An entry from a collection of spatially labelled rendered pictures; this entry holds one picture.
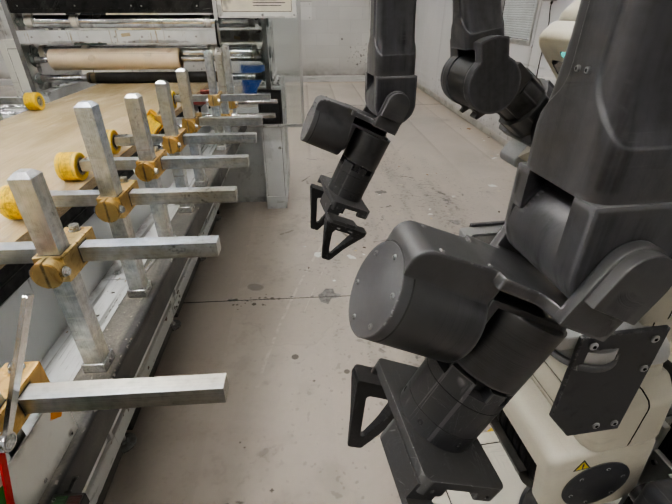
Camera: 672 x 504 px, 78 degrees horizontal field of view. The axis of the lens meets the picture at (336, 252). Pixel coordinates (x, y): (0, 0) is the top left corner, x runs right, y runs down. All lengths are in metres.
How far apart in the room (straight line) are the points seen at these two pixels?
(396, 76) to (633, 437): 0.58
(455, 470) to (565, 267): 0.14
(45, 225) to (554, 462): 0.84
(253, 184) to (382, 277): 3.09
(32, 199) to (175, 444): 1.12
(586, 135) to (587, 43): 0.04
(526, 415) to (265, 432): 1.11
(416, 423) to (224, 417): 1.46
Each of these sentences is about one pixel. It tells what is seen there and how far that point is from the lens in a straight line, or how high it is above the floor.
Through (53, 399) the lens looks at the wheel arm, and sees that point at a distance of 0.73.
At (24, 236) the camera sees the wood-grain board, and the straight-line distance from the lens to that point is 1.14.
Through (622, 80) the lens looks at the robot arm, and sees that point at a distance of 0.22.
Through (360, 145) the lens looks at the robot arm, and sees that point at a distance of 0.63.
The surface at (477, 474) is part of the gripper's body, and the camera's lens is 0.31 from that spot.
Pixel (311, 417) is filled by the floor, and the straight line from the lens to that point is 1.68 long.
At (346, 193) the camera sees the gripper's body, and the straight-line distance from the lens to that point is 0.64.
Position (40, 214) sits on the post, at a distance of 0.81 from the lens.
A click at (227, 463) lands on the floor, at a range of 1.62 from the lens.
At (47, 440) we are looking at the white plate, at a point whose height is 0.76.
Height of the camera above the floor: 1.33
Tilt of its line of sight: 30 degrees down
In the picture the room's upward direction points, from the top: straight up
